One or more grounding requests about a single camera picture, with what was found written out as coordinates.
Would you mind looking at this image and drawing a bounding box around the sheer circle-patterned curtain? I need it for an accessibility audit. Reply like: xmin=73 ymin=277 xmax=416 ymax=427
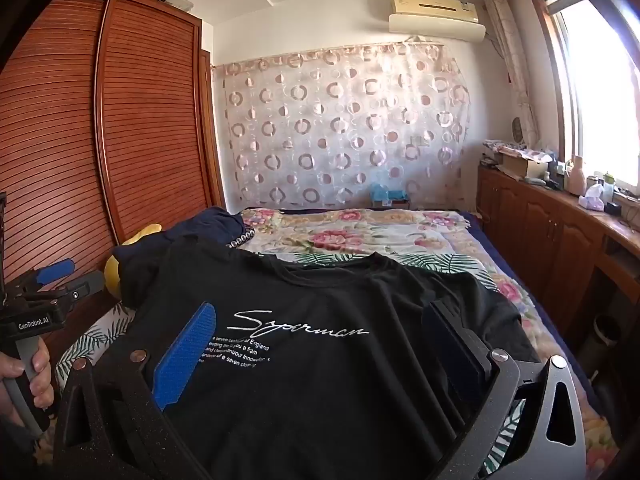
xmin=212 ymin=40 xmax=472 ymax=211

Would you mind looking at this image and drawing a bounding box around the wooden louvered wardrobe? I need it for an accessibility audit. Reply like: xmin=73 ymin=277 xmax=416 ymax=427
xmin=0 ymin=0 xmax=227 ymax=366

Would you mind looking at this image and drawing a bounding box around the floral blanket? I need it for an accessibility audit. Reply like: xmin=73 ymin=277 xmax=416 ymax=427
xmin=239 ymin=207 xmax=621 ymax=466

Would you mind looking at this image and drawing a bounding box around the blue tissue box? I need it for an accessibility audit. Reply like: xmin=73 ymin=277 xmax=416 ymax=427
xmin=369 ymin=182 xmax=411 ymax=209

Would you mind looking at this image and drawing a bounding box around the long wooden cabinet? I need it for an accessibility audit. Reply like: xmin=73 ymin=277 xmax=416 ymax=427
xmin=475 ymin=165 xmax=640 ymax=396

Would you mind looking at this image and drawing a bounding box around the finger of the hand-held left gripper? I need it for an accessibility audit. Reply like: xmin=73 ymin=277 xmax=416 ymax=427
xmin=15 ymin=271 xmax=106 ymax=307
xmin=20 ymin=258 xmax=77 ymax=286

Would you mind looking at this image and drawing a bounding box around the beige floral window curtain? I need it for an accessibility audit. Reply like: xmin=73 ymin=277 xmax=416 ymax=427
xmin=484 ymin=0 xmax=538 ymax=146

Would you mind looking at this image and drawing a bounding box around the soft tissue pack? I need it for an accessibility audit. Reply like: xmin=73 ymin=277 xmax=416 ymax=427
xmin=578 ymin=183 xmax=606 ymax=211

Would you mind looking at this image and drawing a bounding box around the pile of printed packets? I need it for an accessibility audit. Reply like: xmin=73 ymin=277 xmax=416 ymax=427
xmin=481 ymin=139 xmax=523 ymax=166

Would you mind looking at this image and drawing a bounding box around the wooden framed window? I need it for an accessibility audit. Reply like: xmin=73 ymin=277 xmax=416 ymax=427
xmin=532 ymin=0 xmax=640 ymax=181

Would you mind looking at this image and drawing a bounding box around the pink thermos jug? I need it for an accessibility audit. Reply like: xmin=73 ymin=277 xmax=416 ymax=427
xmin=565 ymin=155 xmax=587 ymax=195

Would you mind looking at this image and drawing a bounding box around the dark waste bin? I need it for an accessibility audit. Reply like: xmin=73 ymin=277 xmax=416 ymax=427
xmin=592 ymin=315 xmax=623 ymax=361

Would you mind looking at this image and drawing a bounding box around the open cardboard box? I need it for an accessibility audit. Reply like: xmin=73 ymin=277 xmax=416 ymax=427
xmin=500 ymin=152 xmax=553 ymax=181

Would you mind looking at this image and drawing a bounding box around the navy paisley patterned cloth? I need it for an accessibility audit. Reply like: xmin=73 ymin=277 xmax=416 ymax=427
xmin=225 ymin=230 xmax=258 ymax=251

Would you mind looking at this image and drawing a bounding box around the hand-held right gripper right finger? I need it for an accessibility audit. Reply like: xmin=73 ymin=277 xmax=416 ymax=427
xmin=422 ymin=300 xmax=587 ymax=480

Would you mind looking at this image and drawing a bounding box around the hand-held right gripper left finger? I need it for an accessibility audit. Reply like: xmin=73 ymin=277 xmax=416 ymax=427
xmin=52 ymin=301 xmax=221 ymax=480

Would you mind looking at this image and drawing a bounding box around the black printed T-shirt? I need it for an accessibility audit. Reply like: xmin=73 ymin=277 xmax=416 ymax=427
xmin=115 ymin=237 xmax=543 ymax=480

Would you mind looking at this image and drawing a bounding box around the leaf-printed bed sheet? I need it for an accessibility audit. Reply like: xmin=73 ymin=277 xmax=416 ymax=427
xmin=50 ymin=250 xmax=531 ymax=480

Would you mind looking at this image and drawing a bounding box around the person's left hand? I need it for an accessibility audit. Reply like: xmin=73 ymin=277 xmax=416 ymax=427
xmin=0 ymin=342 xmax=55 ymax=431

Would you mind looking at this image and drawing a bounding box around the folded navy cloth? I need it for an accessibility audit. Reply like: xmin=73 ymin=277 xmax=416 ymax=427
xmin=165 ymin=206 xmax=247 ymax=251

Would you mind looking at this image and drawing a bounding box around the wall air conditioner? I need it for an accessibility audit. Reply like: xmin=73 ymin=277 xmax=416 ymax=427
xmin=389 ymin=0 xmax=487 ymax=43

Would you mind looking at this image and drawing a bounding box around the yellow plush toy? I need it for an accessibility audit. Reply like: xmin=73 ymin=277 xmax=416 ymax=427
xmin=104 ymin=224 xmax=163 ymax=298

